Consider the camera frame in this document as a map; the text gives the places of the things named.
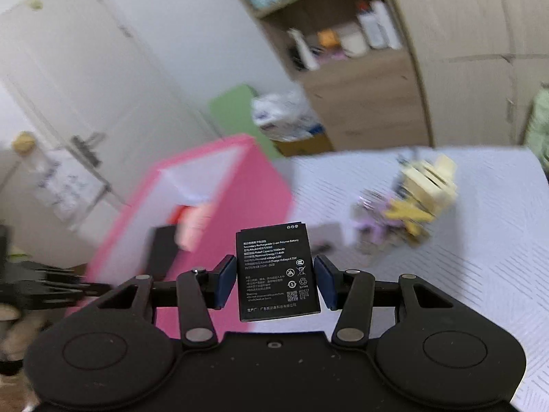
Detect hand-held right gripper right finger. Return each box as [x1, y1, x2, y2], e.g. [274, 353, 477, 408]
[313, 255, 456, 349]

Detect metal door handle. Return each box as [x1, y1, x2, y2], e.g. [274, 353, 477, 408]
[71, 134, 106, 168]

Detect wooden shelf unit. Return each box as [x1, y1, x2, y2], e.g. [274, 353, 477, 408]
[214, 0, 435, 152]

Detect white charger cube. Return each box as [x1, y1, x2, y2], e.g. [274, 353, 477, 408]
[402, 157, 458, 216]

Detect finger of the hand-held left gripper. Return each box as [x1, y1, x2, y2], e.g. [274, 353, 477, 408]
[17, 263, 116, 310]

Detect pink cardboard box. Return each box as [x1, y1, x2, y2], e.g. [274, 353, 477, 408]
[64, 134, 295, 341]

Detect purple star toy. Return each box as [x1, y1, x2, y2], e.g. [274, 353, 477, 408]
[352, 215, 387, 246]

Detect white bottle with red cap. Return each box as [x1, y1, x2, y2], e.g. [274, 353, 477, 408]
[357, 2, 384, 50]

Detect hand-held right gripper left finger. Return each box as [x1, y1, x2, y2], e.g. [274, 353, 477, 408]
[88, 255, 237, 351]

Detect white tube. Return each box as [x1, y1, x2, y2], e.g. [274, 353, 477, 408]
[288, 29, 319, 72]

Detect white patterned bedsheet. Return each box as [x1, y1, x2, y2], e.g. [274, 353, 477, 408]
[253, 146, 549, 412]

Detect white printed bag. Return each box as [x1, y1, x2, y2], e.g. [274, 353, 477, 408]
[26, 146, 113, 220]

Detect light wooden wardrobe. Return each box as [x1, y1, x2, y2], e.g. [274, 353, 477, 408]
[377, 0, 549, 149]

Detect black battery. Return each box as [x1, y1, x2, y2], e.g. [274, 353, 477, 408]
[235, 222, 322, 322]

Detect pink rounded square case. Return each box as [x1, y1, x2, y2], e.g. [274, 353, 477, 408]
[176, 204, 215, 245]

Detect pale green cloth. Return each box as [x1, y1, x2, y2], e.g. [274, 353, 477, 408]
[525, 90, 549, 156]

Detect brown cardboard box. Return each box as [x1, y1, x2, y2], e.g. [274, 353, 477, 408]
[274, 133, 335, 158]

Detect yellow starfish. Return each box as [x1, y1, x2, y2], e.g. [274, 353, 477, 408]
[383, 198, 435, 238]

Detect white jar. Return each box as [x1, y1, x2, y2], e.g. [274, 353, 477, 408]
[339, 30, 370, 58]

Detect plastic bag of tissue packs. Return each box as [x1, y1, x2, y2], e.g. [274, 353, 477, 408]
[251, 90, 323, 140]

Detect green board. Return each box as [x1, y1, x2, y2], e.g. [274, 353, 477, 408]
[209, 85, 280, 160]

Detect white door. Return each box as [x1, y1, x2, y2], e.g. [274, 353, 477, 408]
[0, 0, 207, 224]

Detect yellow round object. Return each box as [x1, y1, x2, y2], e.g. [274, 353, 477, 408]
[12, 131, 37, 153]

